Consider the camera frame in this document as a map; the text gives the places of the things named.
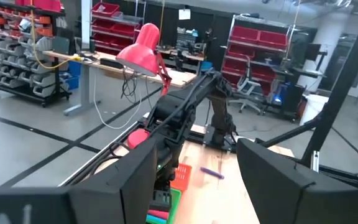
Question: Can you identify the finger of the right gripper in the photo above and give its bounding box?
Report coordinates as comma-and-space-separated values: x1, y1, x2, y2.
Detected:
162, 190, 172, 211
152, 190, 163, 211

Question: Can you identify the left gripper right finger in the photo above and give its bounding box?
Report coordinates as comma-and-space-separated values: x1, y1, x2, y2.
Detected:
237, 139, 316, 224

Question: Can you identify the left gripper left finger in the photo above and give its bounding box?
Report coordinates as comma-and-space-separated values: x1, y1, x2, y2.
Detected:
68, 139, 158, 224

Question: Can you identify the pink marker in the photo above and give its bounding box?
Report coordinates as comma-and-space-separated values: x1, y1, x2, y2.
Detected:
147, 209, 170, 221

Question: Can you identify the blue marker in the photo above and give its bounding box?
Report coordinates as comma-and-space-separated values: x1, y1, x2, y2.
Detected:
145, 214, 168, 224

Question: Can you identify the green plastic basket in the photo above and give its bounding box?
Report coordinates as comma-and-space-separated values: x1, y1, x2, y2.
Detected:
145, 187, 183, 224

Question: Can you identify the orange plastic basket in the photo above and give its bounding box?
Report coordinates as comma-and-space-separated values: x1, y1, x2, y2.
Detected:
169, 162, 193, 192

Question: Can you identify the purple marker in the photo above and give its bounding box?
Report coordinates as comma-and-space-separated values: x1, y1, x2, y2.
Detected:
200, 166, 226, 180

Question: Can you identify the desk with grey legs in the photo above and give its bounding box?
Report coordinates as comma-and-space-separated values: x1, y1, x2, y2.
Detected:
43, 49, 198, 116

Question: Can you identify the white waste bin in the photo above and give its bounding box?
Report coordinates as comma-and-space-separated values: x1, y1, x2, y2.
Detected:
299, 93, 330, 126

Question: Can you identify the black computer tower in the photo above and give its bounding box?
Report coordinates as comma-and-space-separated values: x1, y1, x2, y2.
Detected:
270, 82, 306, 122

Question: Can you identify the white office chair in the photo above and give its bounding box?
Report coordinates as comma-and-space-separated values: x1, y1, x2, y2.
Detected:
227, 76, 263, 115

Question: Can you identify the red desk lamp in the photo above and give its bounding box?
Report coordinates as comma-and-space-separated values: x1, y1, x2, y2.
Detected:
115, 22, 173, 149

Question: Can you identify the blue storage bin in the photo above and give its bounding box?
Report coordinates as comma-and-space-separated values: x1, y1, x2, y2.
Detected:
59, 60, 82, 91

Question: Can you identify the shelf with red bins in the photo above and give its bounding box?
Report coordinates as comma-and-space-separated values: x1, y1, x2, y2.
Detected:
90, 1, 144, 56

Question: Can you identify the white paper sign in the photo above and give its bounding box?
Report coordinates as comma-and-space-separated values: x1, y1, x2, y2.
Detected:
178, 8, 191, 21

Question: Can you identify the rack with red bins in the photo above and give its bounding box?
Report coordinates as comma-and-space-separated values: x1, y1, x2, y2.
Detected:
221, 14, 293, 94

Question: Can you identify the rack with grey bins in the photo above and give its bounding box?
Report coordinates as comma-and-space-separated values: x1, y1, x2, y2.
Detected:
0, 0, 73, 108

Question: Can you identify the black lamp power cord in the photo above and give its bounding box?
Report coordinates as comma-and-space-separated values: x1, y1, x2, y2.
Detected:
90, 140, 133, 177

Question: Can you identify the black cable bundle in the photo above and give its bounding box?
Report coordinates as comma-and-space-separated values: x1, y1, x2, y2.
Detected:
121, 68, 140, 105

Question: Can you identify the white floor cable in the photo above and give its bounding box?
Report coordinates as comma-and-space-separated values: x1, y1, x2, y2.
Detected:
93, 70, 143, 130

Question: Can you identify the yellow power cable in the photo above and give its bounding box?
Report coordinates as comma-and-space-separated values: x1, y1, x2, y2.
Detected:
29, 0, 83, 70

